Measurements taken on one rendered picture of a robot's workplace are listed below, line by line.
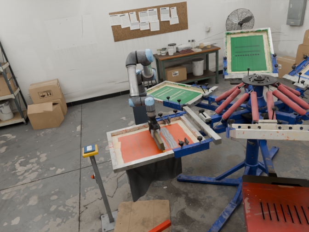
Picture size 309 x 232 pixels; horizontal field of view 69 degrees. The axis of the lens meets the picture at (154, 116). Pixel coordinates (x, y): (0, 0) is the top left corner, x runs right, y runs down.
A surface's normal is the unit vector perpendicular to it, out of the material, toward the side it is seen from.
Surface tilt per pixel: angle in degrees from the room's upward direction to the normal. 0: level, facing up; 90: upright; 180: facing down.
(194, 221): 0
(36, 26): 90
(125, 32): 90
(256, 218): 0
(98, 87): 90
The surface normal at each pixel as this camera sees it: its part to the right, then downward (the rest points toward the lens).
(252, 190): -0.12, -0.88
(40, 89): 0.33, 0.38
